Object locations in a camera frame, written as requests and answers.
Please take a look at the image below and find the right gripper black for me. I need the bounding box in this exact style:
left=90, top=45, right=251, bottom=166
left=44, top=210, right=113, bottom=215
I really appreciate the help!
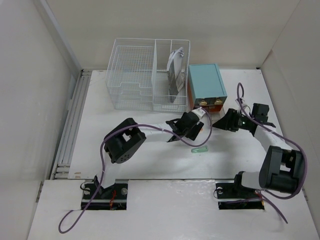
left=211, top=107, right=254, bottom=132

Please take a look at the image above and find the green translucent capsule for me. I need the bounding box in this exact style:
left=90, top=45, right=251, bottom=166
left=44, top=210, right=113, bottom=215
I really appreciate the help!
left=191, top=145, right=209, bottom=154

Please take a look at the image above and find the grey setup guide booklet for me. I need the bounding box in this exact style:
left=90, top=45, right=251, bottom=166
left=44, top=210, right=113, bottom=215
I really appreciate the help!
left=167, top=55, right=184, bottom=103

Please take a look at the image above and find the teal orange drawer box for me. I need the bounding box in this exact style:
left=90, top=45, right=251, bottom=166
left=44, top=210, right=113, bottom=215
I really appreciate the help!
left=187, top=63, right=228, bottom=114

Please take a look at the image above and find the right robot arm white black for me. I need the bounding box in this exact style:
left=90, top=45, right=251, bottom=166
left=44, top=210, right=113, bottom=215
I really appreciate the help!
left=212, top=103, right=306, bottom=197

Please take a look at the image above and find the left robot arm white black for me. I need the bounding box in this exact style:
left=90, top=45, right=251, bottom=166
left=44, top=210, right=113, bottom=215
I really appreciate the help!
left=94, top=108, right=206, bottom=199

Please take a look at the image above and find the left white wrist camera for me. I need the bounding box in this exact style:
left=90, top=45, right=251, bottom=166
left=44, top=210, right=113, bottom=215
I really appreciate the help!
left=192, top=107, right=206, bottom=119

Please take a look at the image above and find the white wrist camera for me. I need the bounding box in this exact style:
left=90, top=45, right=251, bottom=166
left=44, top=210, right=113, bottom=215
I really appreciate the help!
left=192, top=107, right=206, bottom=119
left=235, top=97, right=249, bottom=108

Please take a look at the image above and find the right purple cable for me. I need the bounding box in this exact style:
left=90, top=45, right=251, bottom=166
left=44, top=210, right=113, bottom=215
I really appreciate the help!
left=236, top=82, right=308, bottom=224

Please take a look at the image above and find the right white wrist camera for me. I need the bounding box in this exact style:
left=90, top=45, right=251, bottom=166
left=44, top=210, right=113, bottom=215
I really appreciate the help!
left=235, top=97, right=249, bottom=108

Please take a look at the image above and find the white wire desk organizer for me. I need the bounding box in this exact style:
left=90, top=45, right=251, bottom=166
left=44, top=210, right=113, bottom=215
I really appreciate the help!
left=105, top=38, right=190, bottom=113

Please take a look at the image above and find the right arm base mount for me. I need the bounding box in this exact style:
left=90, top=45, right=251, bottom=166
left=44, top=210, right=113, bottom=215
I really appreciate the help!
left=213, top=171, right=265, bottom=210

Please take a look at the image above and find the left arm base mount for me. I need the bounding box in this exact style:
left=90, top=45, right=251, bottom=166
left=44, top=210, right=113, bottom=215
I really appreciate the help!
left=80, top=177, right=129, bottom=211

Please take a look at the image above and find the aluminium rail frame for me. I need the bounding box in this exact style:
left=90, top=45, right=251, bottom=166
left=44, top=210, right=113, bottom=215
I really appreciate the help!
left=48, top=69, right=92, bottom=180

